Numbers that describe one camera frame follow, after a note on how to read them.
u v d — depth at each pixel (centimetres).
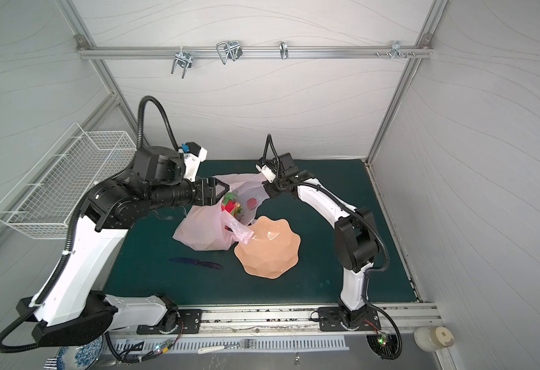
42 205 62
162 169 42
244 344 70
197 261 86
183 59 79
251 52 77
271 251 89
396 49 76
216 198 52
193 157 52
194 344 70
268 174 80
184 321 73
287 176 70
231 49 76
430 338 65
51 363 66
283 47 72
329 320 73
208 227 82
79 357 67
